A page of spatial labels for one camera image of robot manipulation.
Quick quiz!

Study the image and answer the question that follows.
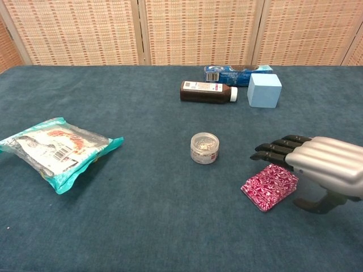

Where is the teal white snack bag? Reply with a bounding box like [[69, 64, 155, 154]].
[[0, 117, 125, 196]]

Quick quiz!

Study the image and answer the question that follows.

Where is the brown medicine bottle white cap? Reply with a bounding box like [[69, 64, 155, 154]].
[[179, 80, 239, 105]]

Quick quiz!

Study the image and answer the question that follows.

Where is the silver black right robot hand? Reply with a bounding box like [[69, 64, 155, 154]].
[[250, 134, 363, 215]]

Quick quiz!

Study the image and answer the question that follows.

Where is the woven bamboo screen panel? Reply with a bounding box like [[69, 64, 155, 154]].
[[341, 28, 363, 66], [252, 0, 363, 66], [0, 16, 25, 74], [0, 0, 142, 66], [138, 0, 266, 66]]

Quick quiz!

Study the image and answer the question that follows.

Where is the pink patterned card stack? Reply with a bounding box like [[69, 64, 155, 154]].
[[240, 163, 299, 213]]

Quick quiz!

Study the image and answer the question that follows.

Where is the light blue cube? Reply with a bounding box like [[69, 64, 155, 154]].
[[247, 73, 282, 109]]

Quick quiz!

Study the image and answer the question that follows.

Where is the blue cookie box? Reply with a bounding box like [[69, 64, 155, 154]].
[[204, 64, 274, 87]]

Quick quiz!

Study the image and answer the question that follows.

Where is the teal felt table cover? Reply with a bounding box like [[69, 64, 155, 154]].
[[0, 65, 363, 272]]

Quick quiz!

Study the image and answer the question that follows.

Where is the clear round plastic jar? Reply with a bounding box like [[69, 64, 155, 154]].
[[190, 131, 220, 165]]

